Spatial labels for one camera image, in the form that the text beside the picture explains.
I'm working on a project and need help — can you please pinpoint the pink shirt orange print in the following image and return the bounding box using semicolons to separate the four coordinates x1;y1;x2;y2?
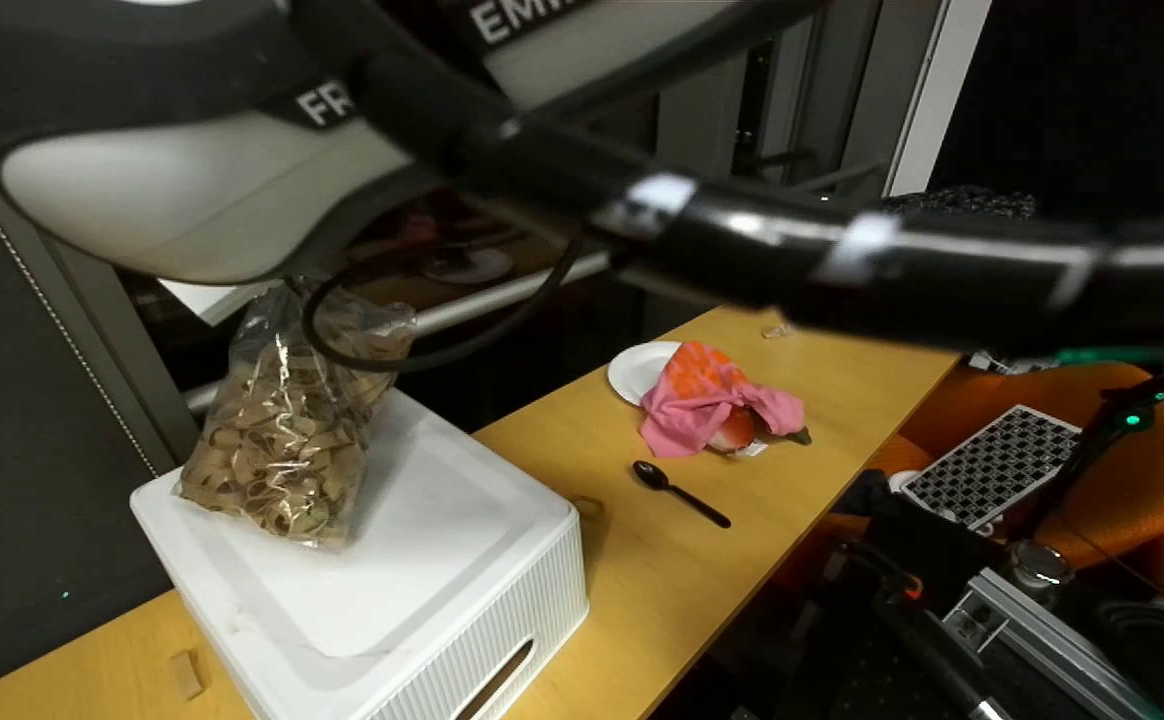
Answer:
636;340;814;465

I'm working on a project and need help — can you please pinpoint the red turnip plushie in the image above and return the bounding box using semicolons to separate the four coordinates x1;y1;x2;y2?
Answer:
711;402;776;465

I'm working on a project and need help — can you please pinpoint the white plastic basket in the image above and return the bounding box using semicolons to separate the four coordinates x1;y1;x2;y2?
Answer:
126;384;593;720

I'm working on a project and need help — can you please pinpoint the white paper plate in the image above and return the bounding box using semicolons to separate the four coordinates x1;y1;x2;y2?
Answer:
604;336;684;413

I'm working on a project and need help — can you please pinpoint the silver metal handrail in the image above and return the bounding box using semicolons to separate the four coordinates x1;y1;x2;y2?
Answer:
184;251;613;415

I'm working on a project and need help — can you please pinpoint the black plastic spoon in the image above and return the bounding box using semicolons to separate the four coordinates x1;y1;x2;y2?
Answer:
630;454;738;531

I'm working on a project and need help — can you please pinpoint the dark patterned cloth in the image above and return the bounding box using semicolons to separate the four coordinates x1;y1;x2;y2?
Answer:
893;179;1046;225

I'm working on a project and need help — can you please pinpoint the checkerboard calibration board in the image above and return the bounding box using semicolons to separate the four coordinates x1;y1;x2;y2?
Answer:
902;399;1084;544

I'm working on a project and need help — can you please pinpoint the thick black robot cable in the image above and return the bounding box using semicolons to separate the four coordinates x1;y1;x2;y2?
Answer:
294;0;1164;377

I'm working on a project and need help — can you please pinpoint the aluminium extrusion rail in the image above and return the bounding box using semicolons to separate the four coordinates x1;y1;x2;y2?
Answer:
935;564;1143;720

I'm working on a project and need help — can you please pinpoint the black camera green light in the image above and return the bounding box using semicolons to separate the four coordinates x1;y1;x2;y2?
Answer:
1046;360;1164;483

